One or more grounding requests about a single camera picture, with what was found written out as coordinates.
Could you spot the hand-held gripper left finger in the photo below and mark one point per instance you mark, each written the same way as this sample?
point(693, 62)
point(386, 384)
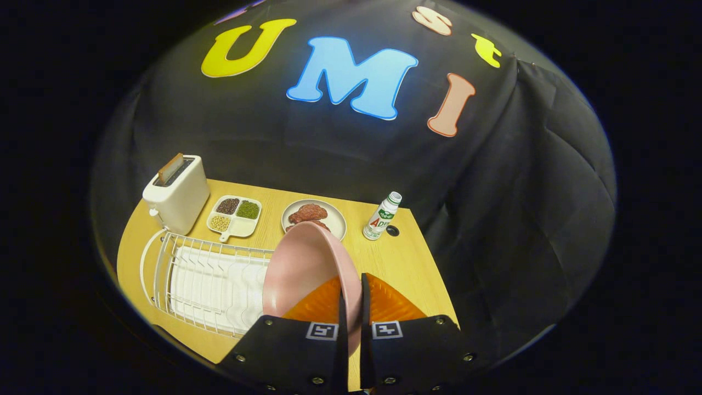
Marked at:
point(307, 356)

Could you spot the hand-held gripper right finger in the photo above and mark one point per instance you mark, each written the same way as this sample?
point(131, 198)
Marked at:
point(411, 351)

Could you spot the pink plate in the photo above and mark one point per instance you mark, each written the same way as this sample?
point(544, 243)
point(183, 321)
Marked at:
point(301, 269)

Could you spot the beige round plate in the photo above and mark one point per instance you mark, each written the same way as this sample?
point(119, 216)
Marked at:
point(334, 216)

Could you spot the reddish-brown meat piece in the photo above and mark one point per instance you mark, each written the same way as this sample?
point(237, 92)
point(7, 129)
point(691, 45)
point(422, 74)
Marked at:
point(323, 225)
point(308, 213)

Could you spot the white bottle with green label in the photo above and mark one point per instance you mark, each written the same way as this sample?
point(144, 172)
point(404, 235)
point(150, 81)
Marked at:
point(380, 218)

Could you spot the white divided tray with beans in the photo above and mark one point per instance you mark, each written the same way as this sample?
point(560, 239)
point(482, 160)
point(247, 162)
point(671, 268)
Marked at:
point(238, 226)

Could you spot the black backdrop cloth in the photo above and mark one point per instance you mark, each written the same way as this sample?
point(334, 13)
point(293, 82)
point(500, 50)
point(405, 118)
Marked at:
point(493, 192)

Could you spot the white toaster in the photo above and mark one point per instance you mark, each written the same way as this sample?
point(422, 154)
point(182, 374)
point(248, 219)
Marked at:
point(181, 200)

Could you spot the brown toast slice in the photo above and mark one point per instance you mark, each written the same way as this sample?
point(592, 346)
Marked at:
point(170, 169)

